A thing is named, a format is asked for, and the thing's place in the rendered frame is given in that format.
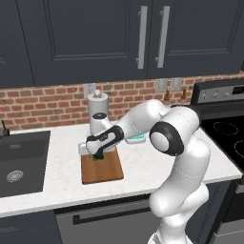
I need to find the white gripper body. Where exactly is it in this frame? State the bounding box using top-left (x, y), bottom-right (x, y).
top-left (77, 140), bottom-right (93, 157)

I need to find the brown wooden cutting board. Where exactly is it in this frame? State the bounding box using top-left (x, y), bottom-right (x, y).
top-left (80, 147), bottom-right (125, 186)

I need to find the teal and white sponge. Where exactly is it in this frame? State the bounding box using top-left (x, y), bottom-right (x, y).
top-left (125, 132), bottom-right (148, 146)

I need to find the small dark green object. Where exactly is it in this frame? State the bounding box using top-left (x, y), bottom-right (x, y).
top-left (91, 152), bottom-right (106, 163)

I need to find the white paper towel holder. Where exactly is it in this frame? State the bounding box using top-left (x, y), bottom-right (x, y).
top-left (87, 89), bottom-right (111, 135)

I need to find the black sink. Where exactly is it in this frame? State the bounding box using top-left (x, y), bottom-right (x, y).
top-left (0, 130), bottom-right (51, 199)

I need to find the black tap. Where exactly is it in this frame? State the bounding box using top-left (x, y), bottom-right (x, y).
top-left (0, 119), bottom-right (10, 138)

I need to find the grey dishwasher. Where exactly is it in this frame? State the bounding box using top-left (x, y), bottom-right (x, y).
top-left (53, 193), bottom-right (164, 244)

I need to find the dark grey lower cupboard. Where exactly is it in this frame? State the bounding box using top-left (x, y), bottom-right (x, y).
top-left (185, 180), bottom-right (233, 244)
top-left (0, 209), bottom-right (63, 244)

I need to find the dark grey cupboard door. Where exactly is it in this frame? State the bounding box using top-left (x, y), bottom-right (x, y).
top-left (0, 0), bottom-right (35, 89)
top-left (15, 0), bottom-right (153, 88)
top-left (146, 0), bottom-right (244, 80)

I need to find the black and silver stove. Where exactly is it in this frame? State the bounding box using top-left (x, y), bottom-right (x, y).
top-left (171, 78), bottom-right (244, 244)

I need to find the white wall outlet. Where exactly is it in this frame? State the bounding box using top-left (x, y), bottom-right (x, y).
top-left (83, 82), bottom-right (97, 99)
top-left (154, 78), bottom-right (169, 93)
top-left (170, 77), bottom-right (183, 92)

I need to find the black dishwasher handle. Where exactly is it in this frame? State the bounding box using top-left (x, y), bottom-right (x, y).
top-left (72, 207), bottom-right (153, 226)

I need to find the silver cupboard handle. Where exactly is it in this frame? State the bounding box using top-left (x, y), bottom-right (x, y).
top-left (154, 5), bottom-right (171, 70)
top-left (136, 5), bottom-right (149, 71)

